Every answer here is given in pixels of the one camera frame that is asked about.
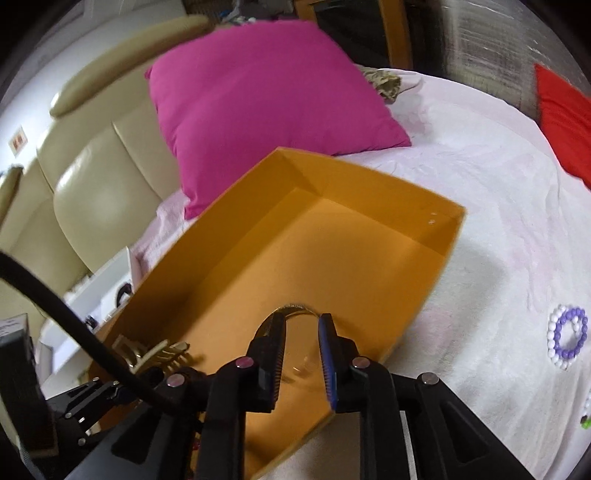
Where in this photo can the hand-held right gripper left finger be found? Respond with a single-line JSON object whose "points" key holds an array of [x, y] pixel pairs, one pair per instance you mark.
{"points": [[276, 364]]}

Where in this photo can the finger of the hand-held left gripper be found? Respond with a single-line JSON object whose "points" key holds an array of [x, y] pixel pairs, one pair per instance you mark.
{"points": [[90, 420], [99, 392]]}

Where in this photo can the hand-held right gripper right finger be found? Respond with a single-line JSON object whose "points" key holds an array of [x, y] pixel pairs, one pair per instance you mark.
{"points": [[328, 364]]}

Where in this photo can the gold bangle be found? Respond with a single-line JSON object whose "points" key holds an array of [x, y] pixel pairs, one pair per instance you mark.
{"points": [[295, 306]]}

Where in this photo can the gold hair comb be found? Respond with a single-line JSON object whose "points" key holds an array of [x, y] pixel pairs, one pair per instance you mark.
{"points": [[159, 350]]}

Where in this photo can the orange cardboard box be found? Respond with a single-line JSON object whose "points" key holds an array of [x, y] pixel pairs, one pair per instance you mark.
{"points": [[323, 240]]}

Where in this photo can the white cardboard box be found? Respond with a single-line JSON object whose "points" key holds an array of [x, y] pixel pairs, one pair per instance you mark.
{"points": [[111, 277]]}

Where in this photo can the beige leather sofa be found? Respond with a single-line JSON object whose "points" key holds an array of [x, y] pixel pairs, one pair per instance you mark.
{"points": [[92, 194]]}

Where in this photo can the pink pillow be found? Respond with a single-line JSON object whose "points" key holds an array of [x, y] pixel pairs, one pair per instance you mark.
{"points": [[268, 92]]}

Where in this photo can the patterned cloth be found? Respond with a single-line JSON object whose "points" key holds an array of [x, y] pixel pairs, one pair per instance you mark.
{"points": [[385, 85]]}

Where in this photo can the red pillow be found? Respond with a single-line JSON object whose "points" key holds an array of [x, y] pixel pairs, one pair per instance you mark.
{"points": [[563, 120]]}

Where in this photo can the wooden cabinet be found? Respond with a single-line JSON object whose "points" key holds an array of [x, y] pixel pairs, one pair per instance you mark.
{"points": [[397, 27]]}

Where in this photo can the silver foil panel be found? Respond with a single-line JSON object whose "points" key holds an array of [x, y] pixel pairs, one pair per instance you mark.
{"points": [[485, 55]]}

